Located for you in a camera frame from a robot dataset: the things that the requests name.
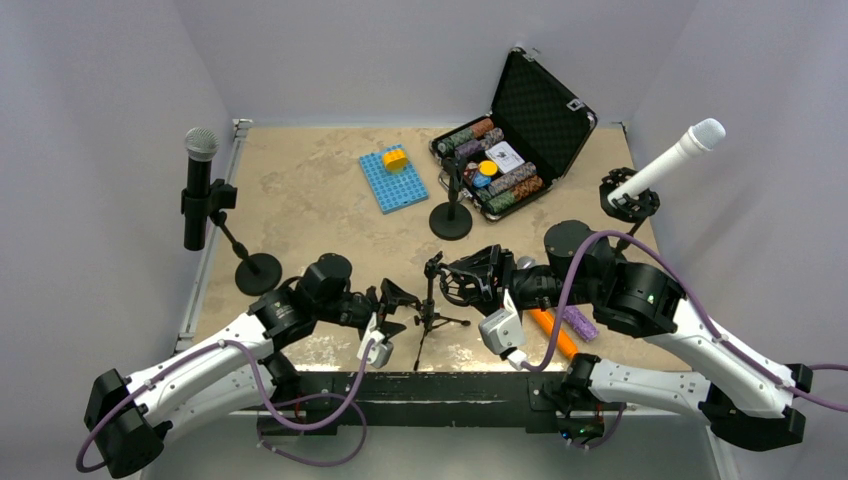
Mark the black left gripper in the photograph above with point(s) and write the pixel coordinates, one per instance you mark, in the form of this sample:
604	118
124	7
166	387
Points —
391	297

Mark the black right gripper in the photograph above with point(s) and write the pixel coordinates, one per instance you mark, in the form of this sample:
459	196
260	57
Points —
493	260

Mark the black tripod shock-mount stand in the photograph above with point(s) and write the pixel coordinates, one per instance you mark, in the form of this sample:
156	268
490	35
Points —
428	317

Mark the orange microphone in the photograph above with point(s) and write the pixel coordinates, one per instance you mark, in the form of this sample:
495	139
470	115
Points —
546	321

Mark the black round-base mic stand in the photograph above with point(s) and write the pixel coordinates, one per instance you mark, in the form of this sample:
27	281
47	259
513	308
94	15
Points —
450	220

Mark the purple glitter microphone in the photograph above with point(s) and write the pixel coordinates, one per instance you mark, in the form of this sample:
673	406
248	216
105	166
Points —
572	315

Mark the white microphone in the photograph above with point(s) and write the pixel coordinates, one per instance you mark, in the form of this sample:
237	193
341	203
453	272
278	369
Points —
697	140

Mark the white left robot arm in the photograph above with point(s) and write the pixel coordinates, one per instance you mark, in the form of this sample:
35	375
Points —
130	419

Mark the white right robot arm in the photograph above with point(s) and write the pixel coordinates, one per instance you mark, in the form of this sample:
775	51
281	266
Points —
744	397

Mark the black round-base stand left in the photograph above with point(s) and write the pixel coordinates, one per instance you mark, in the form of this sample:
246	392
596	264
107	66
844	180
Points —
256	273

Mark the black microphone silver grille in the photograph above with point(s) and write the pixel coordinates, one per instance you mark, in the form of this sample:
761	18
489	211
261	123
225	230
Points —
201	146

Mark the blue lego baseplate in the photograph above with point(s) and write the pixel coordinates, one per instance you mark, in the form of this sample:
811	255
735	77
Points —
393	190

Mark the yellow lego brick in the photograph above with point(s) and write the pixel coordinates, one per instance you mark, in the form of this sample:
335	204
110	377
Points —
394	160

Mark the black poker chip case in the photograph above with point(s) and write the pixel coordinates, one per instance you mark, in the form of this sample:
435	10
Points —
542	120

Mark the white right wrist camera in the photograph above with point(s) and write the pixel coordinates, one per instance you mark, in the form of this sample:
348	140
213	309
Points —
503	335

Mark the black table front rail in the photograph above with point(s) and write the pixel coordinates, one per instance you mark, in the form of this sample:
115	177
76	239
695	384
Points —
534	402

